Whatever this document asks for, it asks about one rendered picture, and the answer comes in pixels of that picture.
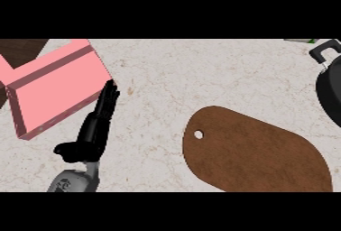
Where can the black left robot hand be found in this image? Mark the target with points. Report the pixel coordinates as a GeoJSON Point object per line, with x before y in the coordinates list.
{"type": "Point", "coordinates": [93, 129]}

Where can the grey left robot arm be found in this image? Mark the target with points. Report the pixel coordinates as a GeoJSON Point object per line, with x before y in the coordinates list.
{"type": "Point", "coordinates": [75, 180]}

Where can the brown wooden cutting board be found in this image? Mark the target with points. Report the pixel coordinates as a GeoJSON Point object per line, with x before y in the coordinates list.
{"type": "Point", "coordinates": [252, 153]}

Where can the black pot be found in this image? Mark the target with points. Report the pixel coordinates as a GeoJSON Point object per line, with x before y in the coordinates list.
{"type": "Point", "coordinates": [330, 81]}

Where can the pink open drawer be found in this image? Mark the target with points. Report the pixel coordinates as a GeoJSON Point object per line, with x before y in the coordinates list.
{"type": "Point", "coordinates": [53, 87]}

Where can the grey and green object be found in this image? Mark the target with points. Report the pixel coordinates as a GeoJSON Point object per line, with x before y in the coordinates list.
{"type": "Point", "coordinates": [301, 40]}

